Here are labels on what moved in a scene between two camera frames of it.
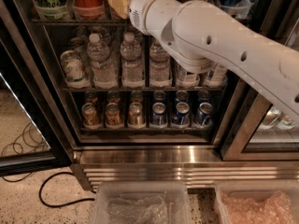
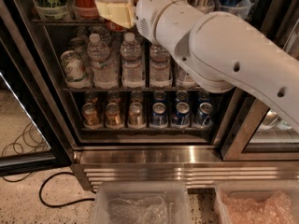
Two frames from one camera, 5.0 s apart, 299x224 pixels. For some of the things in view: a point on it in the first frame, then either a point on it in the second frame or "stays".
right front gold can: x=135 y=116 stays
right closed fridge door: x=260 y=131 stays
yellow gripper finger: x=120 y=0 to x=119 y=9
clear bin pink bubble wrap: x=258 y=202 stays
